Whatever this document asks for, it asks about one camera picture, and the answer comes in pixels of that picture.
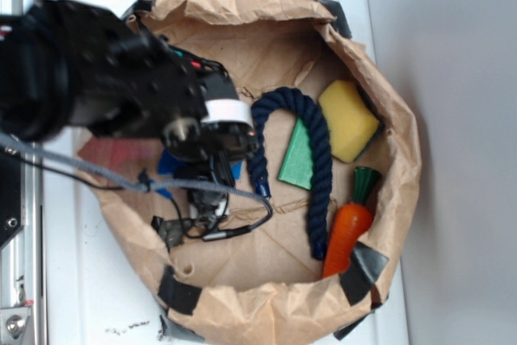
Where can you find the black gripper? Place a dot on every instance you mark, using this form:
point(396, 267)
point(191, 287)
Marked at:
point(190, 104)

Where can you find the blue sponge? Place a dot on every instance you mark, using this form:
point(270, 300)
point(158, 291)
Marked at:
point(172, 168)

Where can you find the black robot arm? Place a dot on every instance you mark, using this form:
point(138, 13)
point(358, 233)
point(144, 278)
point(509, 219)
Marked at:
point(70, 64)

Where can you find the yellow sponge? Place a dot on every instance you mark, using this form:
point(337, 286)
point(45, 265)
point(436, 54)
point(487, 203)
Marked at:
point(351, 123)

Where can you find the green wedge block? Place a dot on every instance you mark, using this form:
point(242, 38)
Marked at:
point(297, 166)

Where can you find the brown paper bag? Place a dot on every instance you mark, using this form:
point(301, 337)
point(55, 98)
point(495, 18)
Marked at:
point(266, 286)

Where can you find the orange toy carrot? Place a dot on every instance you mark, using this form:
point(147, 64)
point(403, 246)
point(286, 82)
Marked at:
point(350, 222)

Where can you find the aluminium frame rail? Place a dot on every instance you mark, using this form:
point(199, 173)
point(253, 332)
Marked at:
point(23, 300)

